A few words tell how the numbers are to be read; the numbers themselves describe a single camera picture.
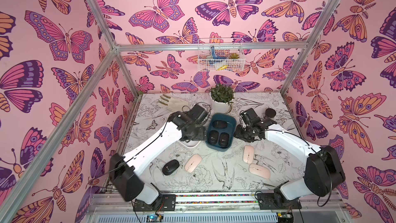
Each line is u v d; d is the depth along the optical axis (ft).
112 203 2.45
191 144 2.99
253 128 2.08
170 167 2.73
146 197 1.84
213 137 3.11
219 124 3.32
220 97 3.11
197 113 1.92
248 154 2.86
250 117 2.23
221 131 3.28
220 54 3.11
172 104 3.70
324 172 1.41
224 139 3.07
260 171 2.68
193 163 2.79
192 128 1.70
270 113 3.46
